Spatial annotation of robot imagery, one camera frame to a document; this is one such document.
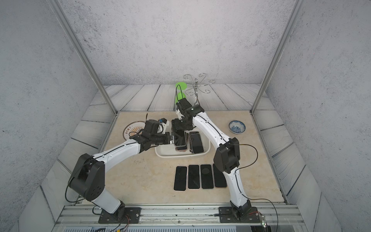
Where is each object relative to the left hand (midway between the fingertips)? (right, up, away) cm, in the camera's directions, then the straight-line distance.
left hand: (178, 138), depth 85 cm
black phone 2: (+24, -23, -1) cm, 33 cm away
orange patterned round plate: (-36, +5, +25) cm, 44 cm away
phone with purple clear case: (+11, -5, +11) cm, 16 cm away
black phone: (+17, -22, -1) cm, 28 cm away
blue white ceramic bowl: (+42, +5, +23) cm, 48 cm away
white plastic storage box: (-7, -10, +13) cm, 18 cm away
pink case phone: (+10, +2, +17) cm, 20 cm away
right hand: (-1, +5, +2) cm, 6 cm away
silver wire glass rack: (+11, +33, +8) cm, 36 cm away
